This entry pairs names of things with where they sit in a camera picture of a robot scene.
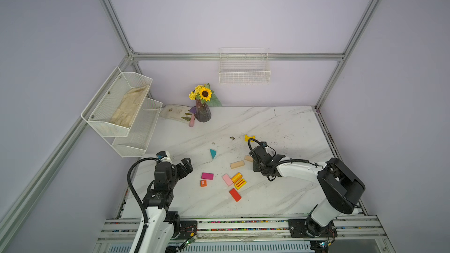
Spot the beige cloth in shelf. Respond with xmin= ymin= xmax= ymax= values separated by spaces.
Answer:
xmin=110 ymin=85 xmax=150 ymax=128

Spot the pink tube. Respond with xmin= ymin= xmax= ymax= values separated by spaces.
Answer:
xmin=189 ymin=114 xmax=195 ymax=127

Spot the white wire wall basket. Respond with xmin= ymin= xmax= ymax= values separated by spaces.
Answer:
xmin=219 ymin=48 xmax=271 ymax=85

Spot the white cloth on table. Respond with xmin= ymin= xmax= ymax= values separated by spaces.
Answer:
xmin=159 ymin=105 xmax=192 ymax=124

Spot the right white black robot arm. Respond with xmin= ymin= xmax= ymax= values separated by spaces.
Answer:
xmin=249 ymin=143 xmax=366 ymax=237

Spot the white upper mesh shelf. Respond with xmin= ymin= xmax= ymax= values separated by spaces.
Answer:
xmin=81 ymin=67 xmax=152 ymax=138

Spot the yellow red striped block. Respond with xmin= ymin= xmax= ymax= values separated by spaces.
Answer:
xmin=234 ymin=178 xmax=246 ymax=190

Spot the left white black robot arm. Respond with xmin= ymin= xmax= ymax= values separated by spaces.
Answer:
xmin=127 ymin=151 xmax=197 ymax=253

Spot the dark purple glass vase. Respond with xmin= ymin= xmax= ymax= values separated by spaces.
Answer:
xmin=195 ymin=100 xmax=212 ymax=123

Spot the teal triangular wood block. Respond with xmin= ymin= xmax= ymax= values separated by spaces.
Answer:
xmin=210 ymin=149 xmax=217 ymax=160

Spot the magenta wood block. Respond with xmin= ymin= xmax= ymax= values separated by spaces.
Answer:
xmin=201 ymin=172 xmax=214 ymax=180

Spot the aluminium front rail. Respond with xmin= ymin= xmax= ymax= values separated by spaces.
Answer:
xmin=92 ymin=215 xmax=396 ymax=253

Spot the orange ridged wood block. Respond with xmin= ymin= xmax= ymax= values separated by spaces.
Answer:
xmin=232 ymin=172 xmax=243 ymax=183

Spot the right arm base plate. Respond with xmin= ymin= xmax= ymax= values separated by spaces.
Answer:
xmin=288 ymin=218 xmax=338 ymax=238

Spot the white mesh shelf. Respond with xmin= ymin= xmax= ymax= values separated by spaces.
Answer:
xmin=81 ymin=67 xmax=152 ymax=138
xmin=112 ymin=98 xmax=162 ymax=158

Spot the red wood block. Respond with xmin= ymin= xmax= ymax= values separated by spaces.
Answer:
xmin=229 ymin=188 xmax=241 ymax=202

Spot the pink wood block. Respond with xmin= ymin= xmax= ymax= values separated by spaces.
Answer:
xmin=222 ymin=174 xmax=234 ymax=187

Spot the white lower mesh shelf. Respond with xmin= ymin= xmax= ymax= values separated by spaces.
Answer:
xmin=112 ymin=98 xmax=162 ymax=158

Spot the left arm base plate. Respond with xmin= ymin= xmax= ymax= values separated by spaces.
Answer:
xmin=171 ymin=220 xmax=198 ymax=240

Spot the long natural wood block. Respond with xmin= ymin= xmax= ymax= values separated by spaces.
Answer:
xmin=244 ymin=155 xmax=253 ymax=162

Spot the sunflower bouquet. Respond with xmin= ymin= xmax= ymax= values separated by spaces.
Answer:
xmin=189 ymin=83 xmax=222 ymax=107

